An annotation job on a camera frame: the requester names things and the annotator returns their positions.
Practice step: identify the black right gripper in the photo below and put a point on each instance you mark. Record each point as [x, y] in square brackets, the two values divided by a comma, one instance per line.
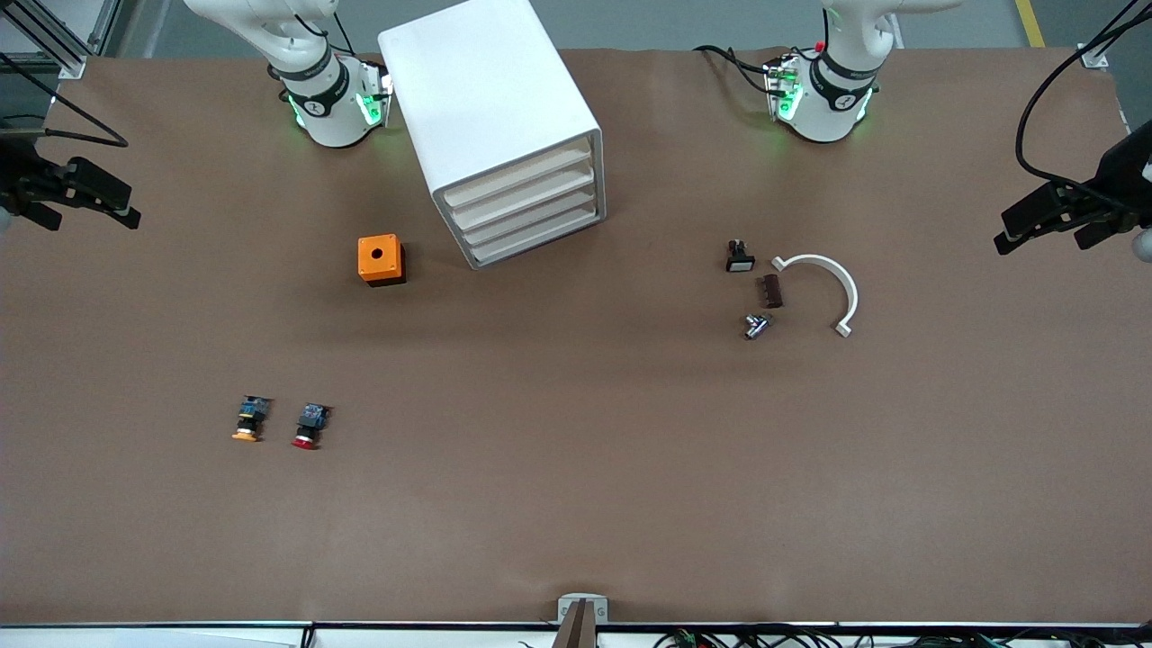
[20, 175]

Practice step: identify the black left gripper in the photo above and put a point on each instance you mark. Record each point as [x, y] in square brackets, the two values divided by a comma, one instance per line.
[1119, 174]

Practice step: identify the red push button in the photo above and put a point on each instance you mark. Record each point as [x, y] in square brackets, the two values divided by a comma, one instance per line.
[310, 418]

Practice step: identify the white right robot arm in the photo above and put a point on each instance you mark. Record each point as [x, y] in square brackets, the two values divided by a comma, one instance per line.
[333, 117]

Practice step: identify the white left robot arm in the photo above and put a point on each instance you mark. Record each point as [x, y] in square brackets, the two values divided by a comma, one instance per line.
[823, 117]

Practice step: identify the orange push button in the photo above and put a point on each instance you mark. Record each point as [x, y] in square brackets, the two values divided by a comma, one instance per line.
[249, 418]

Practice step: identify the small brown block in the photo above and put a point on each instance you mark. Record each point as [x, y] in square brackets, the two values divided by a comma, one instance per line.
[771, 292]

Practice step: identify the orange box with hole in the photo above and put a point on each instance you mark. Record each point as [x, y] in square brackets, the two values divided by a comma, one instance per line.
[378, 256]

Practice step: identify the silver metal connector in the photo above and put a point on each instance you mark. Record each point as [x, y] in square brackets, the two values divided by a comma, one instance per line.
[756, 327]

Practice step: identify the brown table cover sheet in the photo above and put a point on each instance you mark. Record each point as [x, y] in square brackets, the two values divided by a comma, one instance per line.
[576, 450]

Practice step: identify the aluminium frame post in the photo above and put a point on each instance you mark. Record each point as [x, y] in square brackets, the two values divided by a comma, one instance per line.
[1092, 57]
[72, 65]

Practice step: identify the white curved bracket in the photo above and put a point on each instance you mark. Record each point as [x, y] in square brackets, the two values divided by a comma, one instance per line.
[851, 297]

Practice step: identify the black white switch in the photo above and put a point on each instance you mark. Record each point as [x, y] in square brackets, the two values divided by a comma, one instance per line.
[740, 263]

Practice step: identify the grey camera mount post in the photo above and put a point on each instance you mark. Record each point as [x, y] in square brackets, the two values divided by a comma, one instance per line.
[582, 630]

